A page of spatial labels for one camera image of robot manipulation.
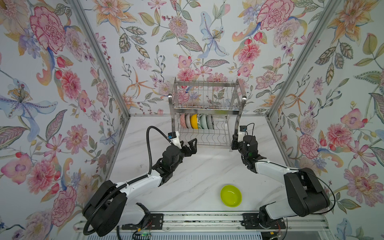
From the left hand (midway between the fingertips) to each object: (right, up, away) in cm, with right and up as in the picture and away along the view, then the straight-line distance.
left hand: (194, 140), depth 80 cm
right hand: (+25, +4, +11) cm, 27 cm away
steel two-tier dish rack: (+10, +20, +44) cm, 49 cm away
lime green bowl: (+19, -30, +1) cm, 36 cm away
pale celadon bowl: (+6, +12, +23) cm, 27 cm away
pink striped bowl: (-4, +13, +23) cm, 26 cm away
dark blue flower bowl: (+10, +11, +21) cm, 26 cm away
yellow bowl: (0, +12, +23) cm, 26 cm away
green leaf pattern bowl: (+3, +13, +20) cm, 24 cm away
